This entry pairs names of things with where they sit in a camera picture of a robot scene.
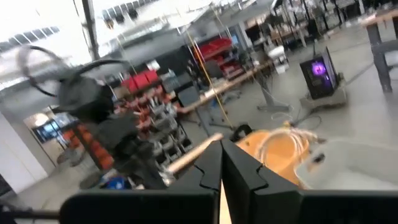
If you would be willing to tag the grey plastic bin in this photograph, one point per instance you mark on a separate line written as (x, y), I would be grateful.
(357, 168)

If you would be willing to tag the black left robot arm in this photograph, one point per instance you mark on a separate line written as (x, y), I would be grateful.
(93, 99)

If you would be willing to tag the shelf with red bins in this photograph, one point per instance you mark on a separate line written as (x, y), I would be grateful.
(146, 102)
(220, 53)

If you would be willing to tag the black computer tower purple light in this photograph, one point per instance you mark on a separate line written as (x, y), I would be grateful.
(318, 74)

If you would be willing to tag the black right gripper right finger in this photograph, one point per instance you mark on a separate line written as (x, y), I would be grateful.
(280, 205)

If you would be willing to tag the yellow plastic bin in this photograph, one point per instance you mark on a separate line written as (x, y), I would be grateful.
(273, 168)

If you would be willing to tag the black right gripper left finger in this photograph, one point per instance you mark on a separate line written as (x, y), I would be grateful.
(140, 205)

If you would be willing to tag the black leg work table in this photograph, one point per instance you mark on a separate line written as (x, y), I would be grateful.
(377, 40)

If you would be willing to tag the long wooden workbench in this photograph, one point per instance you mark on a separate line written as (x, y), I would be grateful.
(224, 86)

